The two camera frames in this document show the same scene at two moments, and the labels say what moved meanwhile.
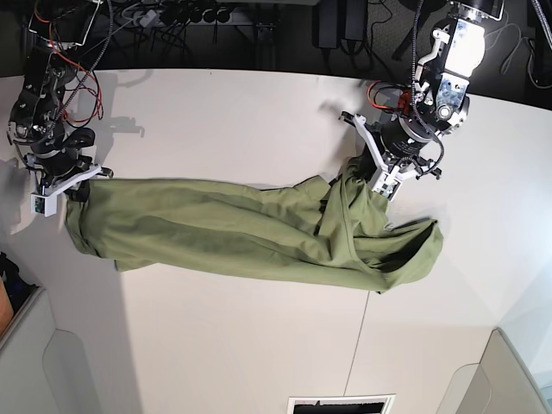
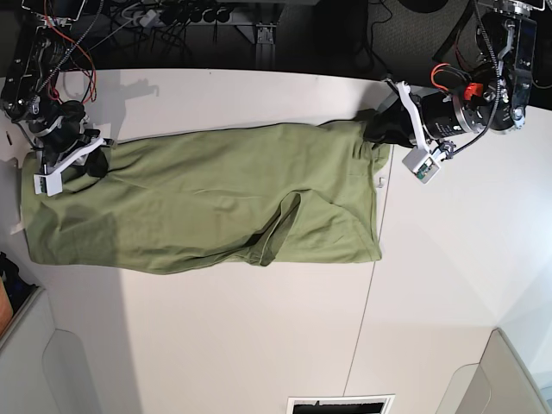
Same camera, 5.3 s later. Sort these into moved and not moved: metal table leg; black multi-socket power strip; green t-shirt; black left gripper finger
Moved: black left gripper finger; green t-shirt
Not moved: metal table leg; black multi-socket power strip
